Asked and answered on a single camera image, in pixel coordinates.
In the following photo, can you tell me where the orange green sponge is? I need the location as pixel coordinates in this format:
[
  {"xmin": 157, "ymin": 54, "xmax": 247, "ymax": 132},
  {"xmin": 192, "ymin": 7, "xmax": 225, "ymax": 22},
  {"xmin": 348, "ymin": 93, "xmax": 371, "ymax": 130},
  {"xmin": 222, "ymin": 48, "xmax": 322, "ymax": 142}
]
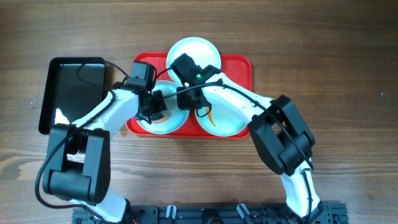
[{"xmin": 151, "ymin": 112, "xmax": 168, "ymax": 124}]

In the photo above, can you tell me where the white plate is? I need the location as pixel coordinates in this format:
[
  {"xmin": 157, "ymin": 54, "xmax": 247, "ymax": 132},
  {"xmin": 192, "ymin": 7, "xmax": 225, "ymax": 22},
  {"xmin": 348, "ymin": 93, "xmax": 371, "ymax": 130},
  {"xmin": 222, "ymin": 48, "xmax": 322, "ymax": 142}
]
[
  {"xmin": 137, "ymin": 80, "xmax": 189, "ymax": 134},
  {"xmin": 166, "ymin": 37, "xmax": 221, "ymax": 86},
  {"xmin": 195, "ymin": 104, "xmax": 246, "ymax": 137}
]

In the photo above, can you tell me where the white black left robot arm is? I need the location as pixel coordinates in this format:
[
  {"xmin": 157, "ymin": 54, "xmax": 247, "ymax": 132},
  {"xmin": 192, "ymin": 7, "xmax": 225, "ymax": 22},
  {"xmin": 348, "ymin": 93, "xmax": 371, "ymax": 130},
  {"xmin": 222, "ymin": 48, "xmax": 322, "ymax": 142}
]
[{"xmin": 35, "ymin": 88, "xmax": 165, "ymax": 223}]

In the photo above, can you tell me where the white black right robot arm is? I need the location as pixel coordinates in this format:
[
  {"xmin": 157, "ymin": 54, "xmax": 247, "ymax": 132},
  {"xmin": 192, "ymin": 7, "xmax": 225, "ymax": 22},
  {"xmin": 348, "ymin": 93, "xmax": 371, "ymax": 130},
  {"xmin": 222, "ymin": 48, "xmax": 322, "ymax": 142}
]
[{"xmin": 180, "ymin": 73, "xmax": 320, "ymax": 222}]

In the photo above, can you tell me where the red plastic tray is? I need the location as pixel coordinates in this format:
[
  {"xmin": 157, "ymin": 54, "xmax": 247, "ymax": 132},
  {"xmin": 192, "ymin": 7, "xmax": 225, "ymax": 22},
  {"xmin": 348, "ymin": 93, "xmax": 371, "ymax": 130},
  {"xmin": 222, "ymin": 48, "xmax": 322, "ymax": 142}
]
[{"xmin": 126, "ymin": 51, "xmax": 252, "ymax": 139}]

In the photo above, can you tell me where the black water tray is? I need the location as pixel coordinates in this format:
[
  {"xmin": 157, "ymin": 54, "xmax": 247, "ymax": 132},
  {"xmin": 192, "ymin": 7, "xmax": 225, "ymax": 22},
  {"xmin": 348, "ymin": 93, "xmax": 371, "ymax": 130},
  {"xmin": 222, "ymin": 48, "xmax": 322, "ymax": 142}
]
[{"xmin": 38, "ymin": 57, "xmax": 106, "ymax": 134}]

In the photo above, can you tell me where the white top plate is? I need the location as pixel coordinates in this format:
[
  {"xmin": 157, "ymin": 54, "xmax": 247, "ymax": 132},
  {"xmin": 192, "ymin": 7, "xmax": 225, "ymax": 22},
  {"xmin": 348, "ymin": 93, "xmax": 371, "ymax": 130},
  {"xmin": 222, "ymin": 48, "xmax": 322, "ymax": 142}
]
[{"xmin": 166, "ymin": 37, "xmax": 221, "ymax": 86}]

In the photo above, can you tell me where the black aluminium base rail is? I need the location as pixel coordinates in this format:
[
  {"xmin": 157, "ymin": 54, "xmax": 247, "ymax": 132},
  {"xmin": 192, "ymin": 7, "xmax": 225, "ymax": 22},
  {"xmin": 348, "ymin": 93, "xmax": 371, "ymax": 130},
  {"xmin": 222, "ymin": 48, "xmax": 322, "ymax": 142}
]
[{"xmin": 72, "ymin": 202, "xmax": 348, "ymax": 224}]

